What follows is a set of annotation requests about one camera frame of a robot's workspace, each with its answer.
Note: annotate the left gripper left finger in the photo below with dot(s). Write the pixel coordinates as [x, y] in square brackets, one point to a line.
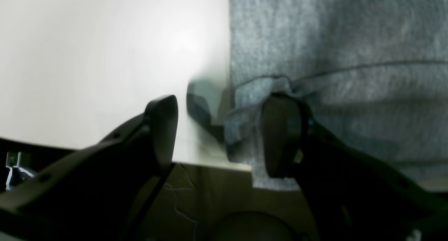
[101, 192]

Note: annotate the grey T-shirt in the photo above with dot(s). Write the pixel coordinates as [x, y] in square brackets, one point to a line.
[374, 73]

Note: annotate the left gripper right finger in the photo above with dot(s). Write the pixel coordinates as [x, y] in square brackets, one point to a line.
[352, 196]

